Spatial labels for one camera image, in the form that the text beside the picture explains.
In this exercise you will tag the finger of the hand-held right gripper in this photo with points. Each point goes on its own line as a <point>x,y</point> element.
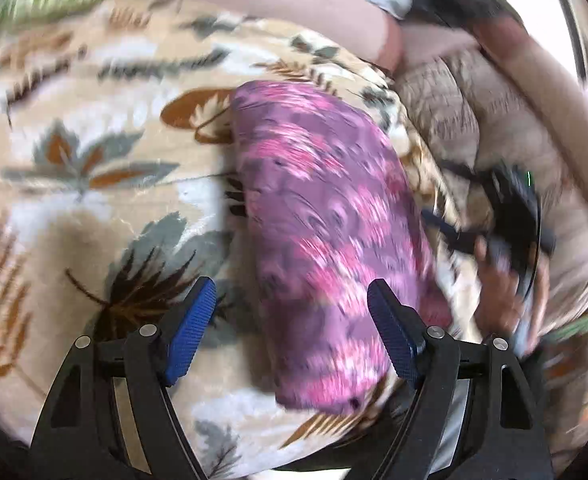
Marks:
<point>449,232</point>

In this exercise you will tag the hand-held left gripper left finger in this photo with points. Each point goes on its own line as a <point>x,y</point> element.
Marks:
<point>188,335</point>

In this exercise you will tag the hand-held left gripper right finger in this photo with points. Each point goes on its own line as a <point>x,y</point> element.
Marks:
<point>391,335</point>

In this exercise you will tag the purple pink patterned garment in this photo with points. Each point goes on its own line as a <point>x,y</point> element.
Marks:
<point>324,210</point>

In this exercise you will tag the person's right hand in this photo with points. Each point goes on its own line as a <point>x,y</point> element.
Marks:
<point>504,300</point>

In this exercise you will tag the beige striped cushion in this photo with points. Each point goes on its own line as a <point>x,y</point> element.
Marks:
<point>454,110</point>

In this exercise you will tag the green and red blurred cloth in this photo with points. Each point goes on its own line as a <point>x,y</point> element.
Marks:
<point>584,322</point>

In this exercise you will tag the beige leaf print blanket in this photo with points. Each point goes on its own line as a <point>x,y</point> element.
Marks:
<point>98,85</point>

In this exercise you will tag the brown and beige padded rail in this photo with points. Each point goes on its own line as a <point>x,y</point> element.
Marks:
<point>549,100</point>

